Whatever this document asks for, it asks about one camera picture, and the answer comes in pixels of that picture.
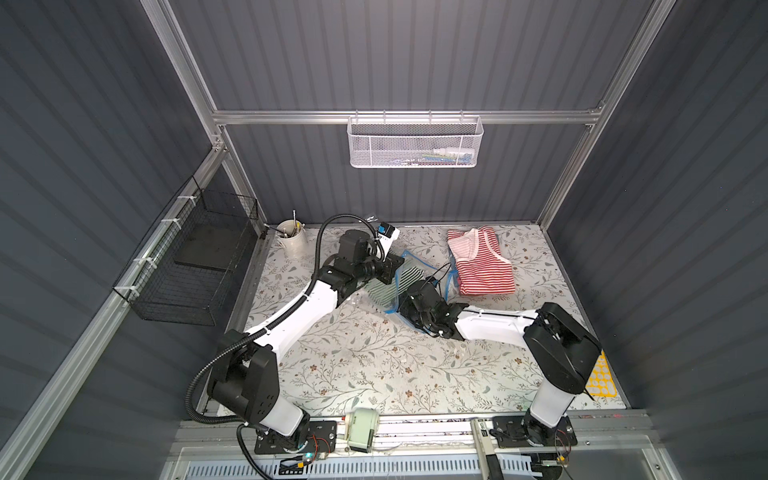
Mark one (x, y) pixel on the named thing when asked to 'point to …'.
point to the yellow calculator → (601, 382)
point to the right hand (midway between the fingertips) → (395, 303)
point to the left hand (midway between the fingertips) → (408, 263)
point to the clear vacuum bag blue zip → (408, 259)
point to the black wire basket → (187, 264)
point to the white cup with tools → (291, 234)
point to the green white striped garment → (386, 294)
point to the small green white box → (362, 427)
